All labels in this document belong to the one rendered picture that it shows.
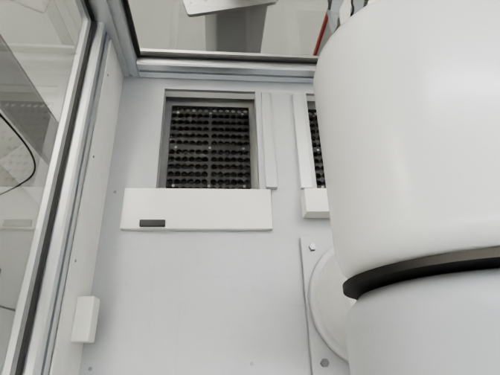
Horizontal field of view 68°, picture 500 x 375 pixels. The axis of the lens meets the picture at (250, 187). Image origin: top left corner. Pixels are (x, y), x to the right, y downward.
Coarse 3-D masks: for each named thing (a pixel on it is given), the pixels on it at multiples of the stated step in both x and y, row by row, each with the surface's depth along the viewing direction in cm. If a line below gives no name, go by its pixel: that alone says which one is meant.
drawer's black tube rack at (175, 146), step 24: (192, 120) 84; (216, 120) 84; (240, 120) 85; (192, 144) 85; (216, 144) 86; (240, 144) 86; (168, 168) 78; (192, 168) 82; (216, 168) 79; (240, 168) 83
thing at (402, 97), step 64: (384, 0) 16; (448, 0) 15; (320, 64) 19; (384, 64) 15; (448, 64) 14; (320, 128) 19; (384, 128) 14; (448, 128) 13; (384, 192) 14; (448, 192) 12; (320, 256) 67; (384, 256) 13; (448, 256) 12; (320, 320) 60; (384, 320) 12; (448, 320) 11
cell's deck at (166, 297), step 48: (144, 96) 80; (192, 96) 84; (240, 96) 84; (288, 96) 83; (144, 144) 75; (288, 144) 78; (288, 192) 73; (144, 240) 66; (192, 240) 67; (240, 240) 68; (288, 240) 69; (96, 288) 62; (144, 288) 63; (192, 288) 64; (240, 288) 64; (288, 288) 65; (96, 336) 59; (144, 336) 60; (192, 336) 60; (240, 336) 61; (288, 336) 62
